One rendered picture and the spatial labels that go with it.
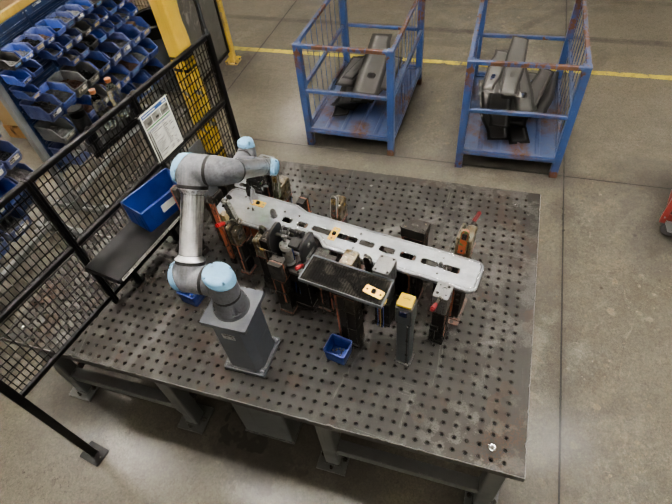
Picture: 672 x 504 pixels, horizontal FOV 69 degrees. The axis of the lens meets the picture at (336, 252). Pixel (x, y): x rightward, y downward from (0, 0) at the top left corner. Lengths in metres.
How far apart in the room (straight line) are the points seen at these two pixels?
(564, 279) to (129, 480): 2.92
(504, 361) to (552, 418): 0.80
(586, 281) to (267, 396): 2.28
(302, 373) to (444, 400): 0.64
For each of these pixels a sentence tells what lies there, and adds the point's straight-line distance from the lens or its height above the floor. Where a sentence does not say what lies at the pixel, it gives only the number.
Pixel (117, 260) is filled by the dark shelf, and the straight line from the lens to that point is 2.56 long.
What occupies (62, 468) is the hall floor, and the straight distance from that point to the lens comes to 3.38.
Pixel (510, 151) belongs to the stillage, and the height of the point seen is 0.16.
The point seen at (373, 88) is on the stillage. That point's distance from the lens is 4.30.
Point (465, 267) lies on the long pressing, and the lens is 2.24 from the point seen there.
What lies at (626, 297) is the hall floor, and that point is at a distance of 3.67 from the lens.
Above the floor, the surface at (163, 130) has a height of 1.29.
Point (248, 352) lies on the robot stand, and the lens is 2.18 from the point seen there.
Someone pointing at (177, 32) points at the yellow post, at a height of 1.64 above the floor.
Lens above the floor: 2.74
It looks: 49 degrees down
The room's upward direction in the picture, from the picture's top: 8 degrees counter-clockwise
